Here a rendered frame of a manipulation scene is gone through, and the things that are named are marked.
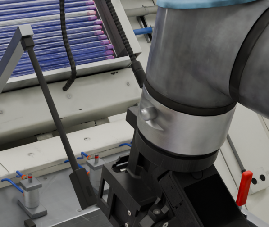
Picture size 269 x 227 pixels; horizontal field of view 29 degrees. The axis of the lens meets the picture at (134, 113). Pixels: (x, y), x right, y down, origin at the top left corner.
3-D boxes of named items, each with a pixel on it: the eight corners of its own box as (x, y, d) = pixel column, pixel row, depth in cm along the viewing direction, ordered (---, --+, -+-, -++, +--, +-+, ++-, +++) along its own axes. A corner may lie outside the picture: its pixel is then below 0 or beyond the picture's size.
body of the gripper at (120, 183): (154, 188, 56) (177, 92, 49) (207, 244, 51) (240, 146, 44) (93, 210, 52) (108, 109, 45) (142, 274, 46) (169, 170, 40)
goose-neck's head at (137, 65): (152, 83, 86) (141, 59, 87) (143, 85, 85) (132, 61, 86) (147, 88, 88) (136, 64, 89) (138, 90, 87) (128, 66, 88)
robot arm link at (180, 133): (257, 104, 41) (176, 128, 37) (241, 149, 44) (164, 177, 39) (196, 58, 46) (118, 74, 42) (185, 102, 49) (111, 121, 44)
